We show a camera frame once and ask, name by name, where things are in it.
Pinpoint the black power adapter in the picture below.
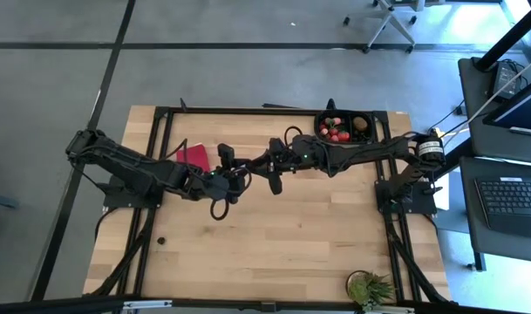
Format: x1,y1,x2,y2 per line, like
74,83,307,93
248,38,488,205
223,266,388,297
491,60,528,102

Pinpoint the grey floor object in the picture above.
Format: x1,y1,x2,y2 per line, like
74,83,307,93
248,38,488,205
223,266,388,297
0,190,20,211

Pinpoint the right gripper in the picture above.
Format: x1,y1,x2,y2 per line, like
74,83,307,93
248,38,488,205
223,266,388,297
251,134,331,196

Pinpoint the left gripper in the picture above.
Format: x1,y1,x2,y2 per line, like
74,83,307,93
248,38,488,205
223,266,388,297
184,144,254,206

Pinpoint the black keyboard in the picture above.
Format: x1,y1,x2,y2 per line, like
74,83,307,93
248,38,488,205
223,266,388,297
474,175,531,240

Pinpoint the black computer monitor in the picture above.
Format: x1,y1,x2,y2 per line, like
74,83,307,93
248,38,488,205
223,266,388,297
481,72,531,139

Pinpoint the black camera mount beam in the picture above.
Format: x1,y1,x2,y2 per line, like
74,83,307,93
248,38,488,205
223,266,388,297
0,296,531,314

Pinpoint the black pole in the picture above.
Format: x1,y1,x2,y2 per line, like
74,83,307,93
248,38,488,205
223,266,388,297
473,0,531,73

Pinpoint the white paper sheet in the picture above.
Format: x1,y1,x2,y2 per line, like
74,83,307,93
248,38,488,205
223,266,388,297
434,172,452,211

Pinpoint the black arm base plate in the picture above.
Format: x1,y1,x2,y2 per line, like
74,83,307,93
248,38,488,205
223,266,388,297
101,173,165,210
374,178,439,216

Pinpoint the green potted plant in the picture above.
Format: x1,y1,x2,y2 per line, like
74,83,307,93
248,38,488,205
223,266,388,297
345,270,398,314

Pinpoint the red cloth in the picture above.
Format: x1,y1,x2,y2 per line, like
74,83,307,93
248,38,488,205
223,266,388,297
174,143,212,174

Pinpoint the black plastic tupperware container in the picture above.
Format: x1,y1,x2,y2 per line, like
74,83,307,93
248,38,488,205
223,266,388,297
313,109,378,146

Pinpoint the grey desk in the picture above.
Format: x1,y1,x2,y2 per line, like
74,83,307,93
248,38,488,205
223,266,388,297
458,55,531,272

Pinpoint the white office chair base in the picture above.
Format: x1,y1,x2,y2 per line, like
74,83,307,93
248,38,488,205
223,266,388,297
342,0,418,55

